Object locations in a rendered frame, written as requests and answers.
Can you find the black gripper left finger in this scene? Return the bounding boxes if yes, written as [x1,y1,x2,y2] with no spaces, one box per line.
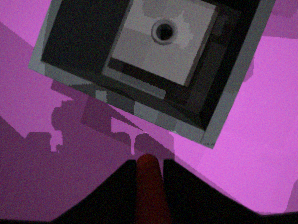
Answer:
[0,160,137,224]

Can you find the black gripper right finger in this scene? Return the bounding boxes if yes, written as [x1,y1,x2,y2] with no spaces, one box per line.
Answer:
[163,159,298,224]

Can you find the dark red peg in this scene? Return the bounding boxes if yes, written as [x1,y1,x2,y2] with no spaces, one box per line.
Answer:
[134,154,173,224]

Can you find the grey square plate with hole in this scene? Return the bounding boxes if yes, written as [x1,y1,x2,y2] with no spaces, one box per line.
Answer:
[112,0,221,89]

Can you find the dark grey open box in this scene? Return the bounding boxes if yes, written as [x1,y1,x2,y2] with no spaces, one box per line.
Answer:
[27,0,276,149]

